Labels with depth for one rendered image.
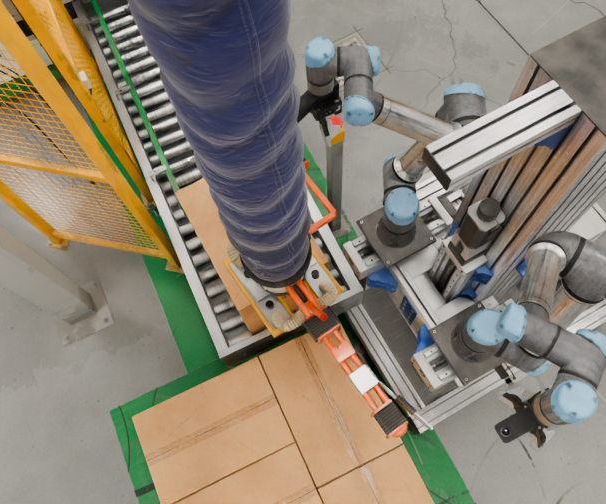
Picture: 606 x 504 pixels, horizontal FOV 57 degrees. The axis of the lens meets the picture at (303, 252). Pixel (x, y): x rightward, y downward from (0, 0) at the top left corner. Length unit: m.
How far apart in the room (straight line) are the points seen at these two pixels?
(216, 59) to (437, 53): 3.28
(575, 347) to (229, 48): 0.87
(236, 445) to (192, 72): 1.85
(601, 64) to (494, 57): 2.76
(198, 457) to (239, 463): 0.17
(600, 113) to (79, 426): 2.79
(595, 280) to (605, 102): 0.48
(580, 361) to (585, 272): 0.37
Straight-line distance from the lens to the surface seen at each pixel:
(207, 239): 2.26
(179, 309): 3.21
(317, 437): 2.43
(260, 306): 1.92
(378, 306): 2.89
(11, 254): 2.60
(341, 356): 1.74
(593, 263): 1.56
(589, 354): 1.25
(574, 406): 1.20
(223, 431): 2.48
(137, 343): 3.23
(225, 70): 0.85
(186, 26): 0.81
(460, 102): 1.70
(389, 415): 1.71
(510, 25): 4.31
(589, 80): 1.32
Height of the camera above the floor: 2.97
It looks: 68 degrees down
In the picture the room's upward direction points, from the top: 8 degrees counter-clockwise
